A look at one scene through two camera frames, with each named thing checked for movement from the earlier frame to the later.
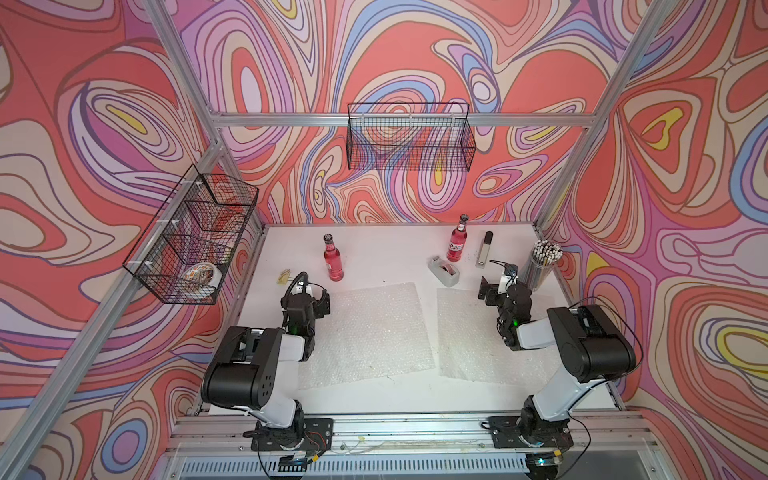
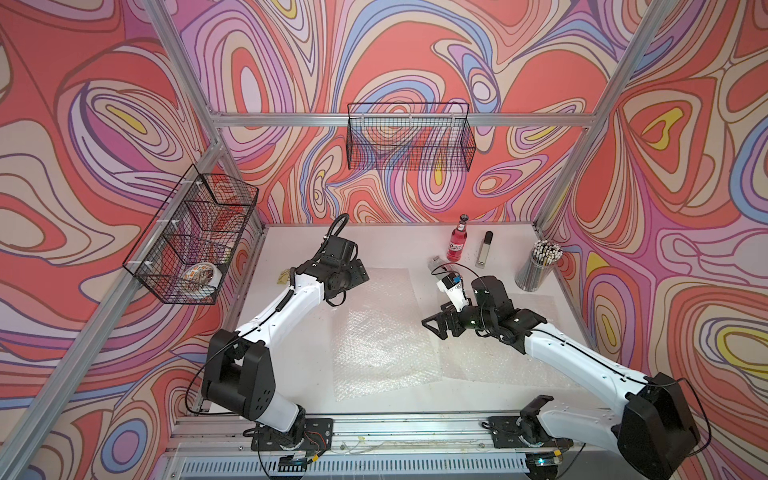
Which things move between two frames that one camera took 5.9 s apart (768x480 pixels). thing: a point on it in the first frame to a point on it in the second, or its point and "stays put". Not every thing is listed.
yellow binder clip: x=284 y=277 stays put
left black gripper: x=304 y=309 to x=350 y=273
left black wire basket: x=182 y=255 stays put
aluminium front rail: x=416 y=448 stays put
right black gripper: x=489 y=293 to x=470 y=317
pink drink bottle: x=458 y=240 stays put
